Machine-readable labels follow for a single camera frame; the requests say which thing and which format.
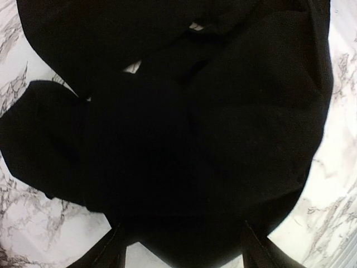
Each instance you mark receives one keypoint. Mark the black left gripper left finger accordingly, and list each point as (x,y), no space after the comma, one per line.
(109,251)

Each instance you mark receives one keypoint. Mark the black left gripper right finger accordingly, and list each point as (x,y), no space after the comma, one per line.
(259,251)

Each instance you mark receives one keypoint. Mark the black t-shirt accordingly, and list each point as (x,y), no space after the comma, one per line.
(187,116)

